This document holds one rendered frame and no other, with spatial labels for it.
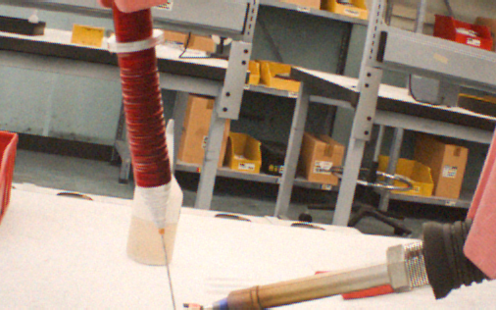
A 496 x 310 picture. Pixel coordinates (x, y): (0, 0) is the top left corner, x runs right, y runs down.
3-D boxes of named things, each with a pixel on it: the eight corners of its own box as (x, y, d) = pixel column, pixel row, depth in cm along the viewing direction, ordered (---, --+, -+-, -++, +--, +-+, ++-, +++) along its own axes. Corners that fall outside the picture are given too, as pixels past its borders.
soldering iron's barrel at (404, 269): (230, 332, 27) (430, 292, 25) (218, 286, 27) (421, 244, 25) (241, 319, 28) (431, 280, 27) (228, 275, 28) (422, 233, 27)
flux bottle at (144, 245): (176, 258, 63) (201, 123, 62) (165, 269, 60) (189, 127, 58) (132, 246, 64) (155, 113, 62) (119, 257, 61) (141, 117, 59)
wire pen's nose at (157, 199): (136, 227, 26) (128, 180, 26) (168, 216, 27) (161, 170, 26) (153, 238, 26) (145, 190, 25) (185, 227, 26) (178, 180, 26)
